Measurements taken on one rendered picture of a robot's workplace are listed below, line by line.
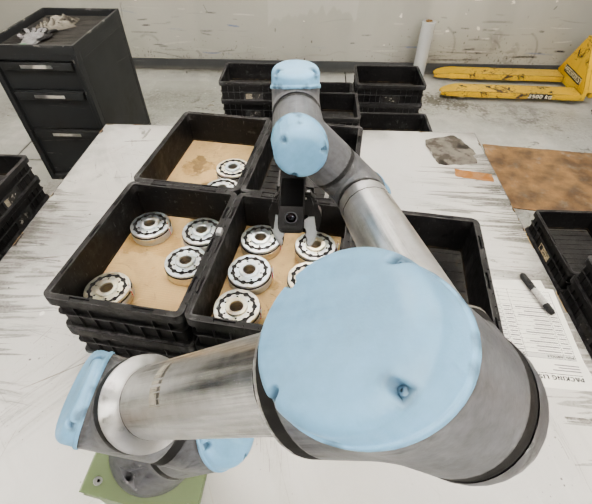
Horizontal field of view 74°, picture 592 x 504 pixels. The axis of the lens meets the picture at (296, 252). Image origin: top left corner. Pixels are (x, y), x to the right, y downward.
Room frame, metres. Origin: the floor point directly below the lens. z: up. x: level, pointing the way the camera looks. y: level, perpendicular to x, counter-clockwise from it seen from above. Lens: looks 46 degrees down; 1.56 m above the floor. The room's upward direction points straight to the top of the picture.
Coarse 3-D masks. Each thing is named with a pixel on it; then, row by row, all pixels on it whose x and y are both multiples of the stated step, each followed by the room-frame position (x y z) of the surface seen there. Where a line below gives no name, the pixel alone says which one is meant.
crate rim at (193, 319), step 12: (324, 204) 0.77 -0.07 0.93; (336, 204) 0.77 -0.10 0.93; (228, 216) 0.73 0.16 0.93; (228, 228) 0.69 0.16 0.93; (348, 240) 0.64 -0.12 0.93; (216, 252) 0.61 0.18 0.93; (204, 276) 0.54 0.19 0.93; (192, 300) 0.47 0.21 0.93; (192, 312) 0.45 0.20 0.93; (192, 324) 0.43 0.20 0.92; (204, 324) 0.42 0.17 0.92; (216, 324) 0.42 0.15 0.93; (228, 324) 0.43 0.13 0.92; (240, 324) 0.42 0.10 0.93; (252, 324) 0.42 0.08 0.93
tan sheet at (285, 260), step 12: (288, 240) 0.75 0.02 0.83; (336, 240) 0.75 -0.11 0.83; (240, 252) 0.70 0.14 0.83; (288, 252) 0.70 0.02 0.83; (276, 264) 0.66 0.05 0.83; (288, 264) 0.66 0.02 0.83; (276, 276) 0.62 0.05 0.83; (228, 288) 0.58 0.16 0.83; (276, 288) 0.58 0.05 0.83; (264, 300) 0.55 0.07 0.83; (264, 312) 0.52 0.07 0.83
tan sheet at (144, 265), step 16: (176, 224) 0.81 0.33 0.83; (128, 240) 0.75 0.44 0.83; (176, 240) 0.75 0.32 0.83; (128, 256) 0.69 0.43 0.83; (144, 256) 0.69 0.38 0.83; (160, 256) 0.69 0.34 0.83; (128, 272) 0.63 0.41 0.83; (144, 272) 0.63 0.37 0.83; (160, 272) 0.63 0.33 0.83; (144, 288) 0.58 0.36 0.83; (160, 288) 0.58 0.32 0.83; (176, 288) 0.58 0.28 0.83; (144, 304) 0.54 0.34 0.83; (160, 304) 0.54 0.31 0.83; (176, 304) 0.54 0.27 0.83
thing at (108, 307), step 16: (128, 192) 0.83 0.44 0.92; (208, 192) 0.82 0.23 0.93; (224, 192) 0.82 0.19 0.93; (112, 208) 0.76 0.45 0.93; (96, 224) 0.70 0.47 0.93; (208, 256) 0.59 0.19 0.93; (64, 272) 0.55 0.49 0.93; (48, 288) 0.50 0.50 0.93; (192, 288) 0.50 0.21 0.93; (64, 304) 0.48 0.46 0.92; (80, 304) 0.47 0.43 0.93; (96, 304) 0.46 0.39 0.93; (112, 304) 0.46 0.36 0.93; (128, 304) 0.46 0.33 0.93; (160, 320) 0.44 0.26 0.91; (176, 320) 0.44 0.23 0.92
